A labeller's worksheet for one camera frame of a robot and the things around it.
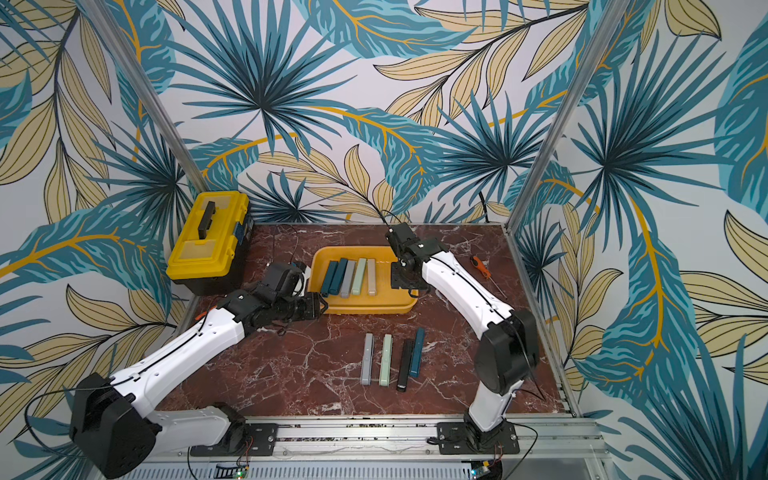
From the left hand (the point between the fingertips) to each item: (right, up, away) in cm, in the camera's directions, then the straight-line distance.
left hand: (320, 310), depth 79 cm
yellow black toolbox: (-34, +15, +8) cm, 38 cm away
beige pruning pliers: (+13, +8, +21) cm, 26 cm away
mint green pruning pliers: (+18, -15, +4) cm, 24 cm away
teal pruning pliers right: (+26, -14, +6) cm, 31 cm away
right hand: (+23, +8, +6) cm, 25 cm away
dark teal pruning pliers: (-2, +7, +21) cm, 23 cm away
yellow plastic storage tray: (+18, -1, +23) cm, 29 cm away
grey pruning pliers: (+5, +6, +21) cm, 22 cm away
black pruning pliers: (+23, -17, +4) cm, 29 cm away
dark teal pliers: (+1, +7, +22) cm, 23 cm away
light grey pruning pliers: (+13, -15, +4) cm, 20 cm away
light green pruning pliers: (+9, +8, +21) cm, 24 cm away
